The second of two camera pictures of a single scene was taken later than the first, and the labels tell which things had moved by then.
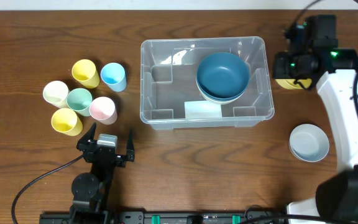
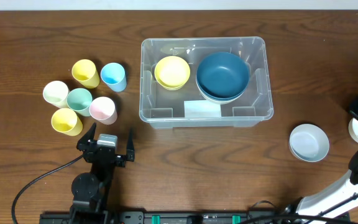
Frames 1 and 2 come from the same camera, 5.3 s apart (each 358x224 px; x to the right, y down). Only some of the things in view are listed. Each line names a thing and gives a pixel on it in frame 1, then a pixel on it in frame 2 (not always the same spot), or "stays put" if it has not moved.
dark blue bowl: x=223 y=76 stays put
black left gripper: x=105 y=152 stays put
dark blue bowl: x=223 y=87 stays put
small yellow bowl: x=289 y=84 → x=172 y=73
